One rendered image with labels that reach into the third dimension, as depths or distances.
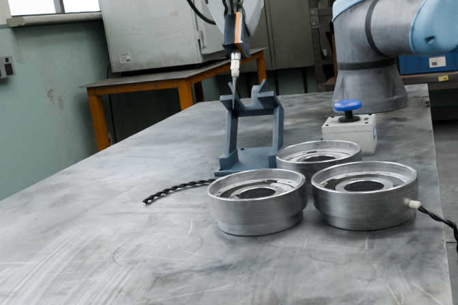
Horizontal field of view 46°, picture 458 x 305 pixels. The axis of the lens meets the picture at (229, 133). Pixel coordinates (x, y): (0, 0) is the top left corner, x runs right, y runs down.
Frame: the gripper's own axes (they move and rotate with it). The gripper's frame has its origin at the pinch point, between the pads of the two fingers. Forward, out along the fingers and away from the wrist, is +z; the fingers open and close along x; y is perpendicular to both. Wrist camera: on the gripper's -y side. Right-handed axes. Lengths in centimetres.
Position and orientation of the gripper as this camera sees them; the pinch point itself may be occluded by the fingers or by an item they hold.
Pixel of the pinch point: (237, 28)
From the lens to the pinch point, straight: 76.3
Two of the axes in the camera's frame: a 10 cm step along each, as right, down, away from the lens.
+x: -9.5, 0.6, 3.2
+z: 1.2, 9.8, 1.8
